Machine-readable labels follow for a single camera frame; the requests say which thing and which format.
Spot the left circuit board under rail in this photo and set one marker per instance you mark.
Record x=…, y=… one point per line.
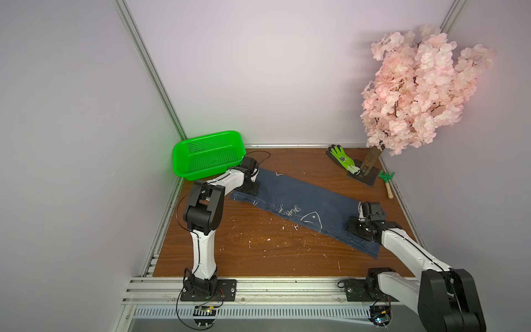
x=204, y=316

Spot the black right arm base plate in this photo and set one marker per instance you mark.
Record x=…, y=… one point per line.
x=363, y=290

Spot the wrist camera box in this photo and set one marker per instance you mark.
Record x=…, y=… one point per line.
x=371, y=211
x=249, y=166

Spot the blue printed pillowcase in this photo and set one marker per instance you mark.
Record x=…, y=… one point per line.
x=313, y=207

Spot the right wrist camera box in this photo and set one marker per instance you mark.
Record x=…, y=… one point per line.
x=371, y=211

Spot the circuit board under rail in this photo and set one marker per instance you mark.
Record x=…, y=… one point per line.
x=380, y=316
x=204, y=316

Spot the green and black work glove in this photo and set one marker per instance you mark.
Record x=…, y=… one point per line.
x=339, y=154

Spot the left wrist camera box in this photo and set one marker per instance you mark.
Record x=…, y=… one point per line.
x=249, y=166

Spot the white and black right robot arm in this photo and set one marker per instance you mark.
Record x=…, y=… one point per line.
x=444, y=298

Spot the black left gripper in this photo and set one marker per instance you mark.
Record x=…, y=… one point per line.
x=255, y=189

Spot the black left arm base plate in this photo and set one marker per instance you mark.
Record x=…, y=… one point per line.
x=202, y=290

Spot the green plastic basket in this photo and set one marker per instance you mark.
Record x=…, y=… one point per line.
x=208, y=155

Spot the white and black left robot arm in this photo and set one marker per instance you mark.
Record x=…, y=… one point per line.
x=203, y=215

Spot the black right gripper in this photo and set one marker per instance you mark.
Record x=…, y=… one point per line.
x=359, y=226

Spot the pink artificial blossom tree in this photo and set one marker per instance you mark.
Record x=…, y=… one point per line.
x=420, y=86

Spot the right circuit board under rail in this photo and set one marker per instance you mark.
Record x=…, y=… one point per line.
x=380, y=316

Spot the aluminium front rail frame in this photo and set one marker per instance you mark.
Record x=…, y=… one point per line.
x=282, y=298

